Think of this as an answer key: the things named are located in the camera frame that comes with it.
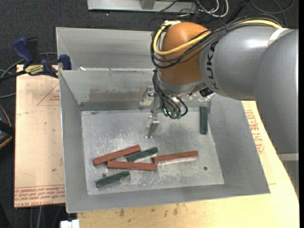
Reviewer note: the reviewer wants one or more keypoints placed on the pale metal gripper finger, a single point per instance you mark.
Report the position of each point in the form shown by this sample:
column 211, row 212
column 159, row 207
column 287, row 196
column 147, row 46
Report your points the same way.
column 155, row 121
column 148, row 129

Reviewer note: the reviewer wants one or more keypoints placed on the dark green flat block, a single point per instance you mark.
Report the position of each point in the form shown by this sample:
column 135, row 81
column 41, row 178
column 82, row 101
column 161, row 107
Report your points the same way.
column 112, row 178
column 203, row 121
column 142, row 154

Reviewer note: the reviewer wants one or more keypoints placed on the grey metal bin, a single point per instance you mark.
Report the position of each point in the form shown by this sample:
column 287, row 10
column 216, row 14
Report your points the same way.
column 111, row 136

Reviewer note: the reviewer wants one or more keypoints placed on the red-brown flat block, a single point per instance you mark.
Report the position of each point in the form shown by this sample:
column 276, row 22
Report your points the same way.
column 116, row 155
column 175, row 156
column 131, row 166

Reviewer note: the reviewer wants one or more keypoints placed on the brown cardboard board, red print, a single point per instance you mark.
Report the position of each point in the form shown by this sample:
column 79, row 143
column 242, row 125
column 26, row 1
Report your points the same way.
column 38, row 132

